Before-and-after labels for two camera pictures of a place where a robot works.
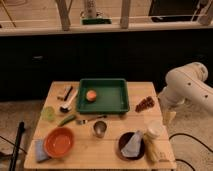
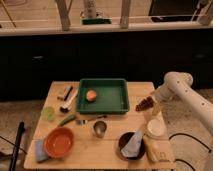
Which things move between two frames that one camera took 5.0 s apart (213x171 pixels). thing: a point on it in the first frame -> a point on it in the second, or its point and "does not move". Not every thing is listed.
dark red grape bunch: [148, 102] does not move
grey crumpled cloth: [133, 145] does not move
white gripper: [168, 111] -> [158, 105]
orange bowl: [59, 142] does not move
